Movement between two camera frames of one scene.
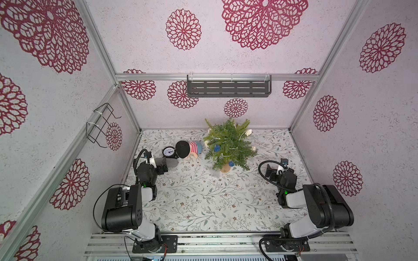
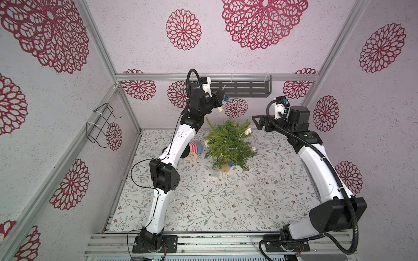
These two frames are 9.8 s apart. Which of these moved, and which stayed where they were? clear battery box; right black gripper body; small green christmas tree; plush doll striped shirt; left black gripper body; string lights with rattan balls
Moved: right black gripper body; left black gripper body; string lights with rattan balls
Stayed: small green christmas tree; plush doll striped shirt; clear battery box
